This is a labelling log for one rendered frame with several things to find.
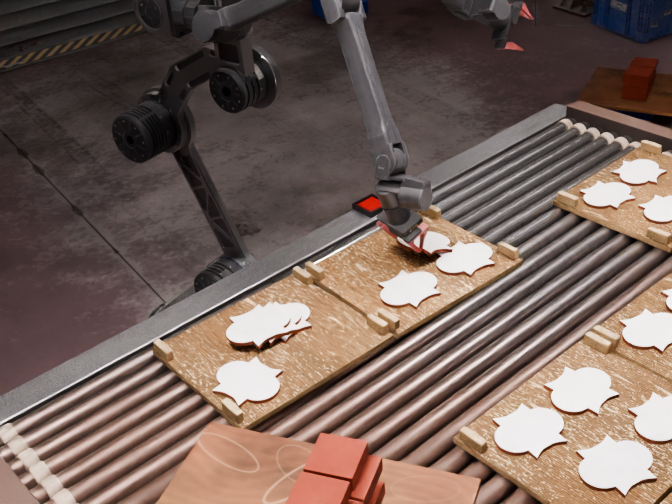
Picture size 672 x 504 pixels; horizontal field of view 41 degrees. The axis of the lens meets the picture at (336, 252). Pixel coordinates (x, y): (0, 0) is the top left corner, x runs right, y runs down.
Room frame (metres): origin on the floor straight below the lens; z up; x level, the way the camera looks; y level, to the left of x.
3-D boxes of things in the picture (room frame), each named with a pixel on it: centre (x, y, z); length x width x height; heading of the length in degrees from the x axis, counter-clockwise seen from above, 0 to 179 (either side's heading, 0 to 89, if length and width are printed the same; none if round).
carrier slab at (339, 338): (1.56, 0.16, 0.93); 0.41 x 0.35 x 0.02; 127
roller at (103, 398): (1.92, -0.05, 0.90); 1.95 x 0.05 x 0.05; 129
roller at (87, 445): (1.85, -0.12, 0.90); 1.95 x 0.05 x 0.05; 129
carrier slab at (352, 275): (1.81, -0.18, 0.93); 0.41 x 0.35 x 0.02; 126
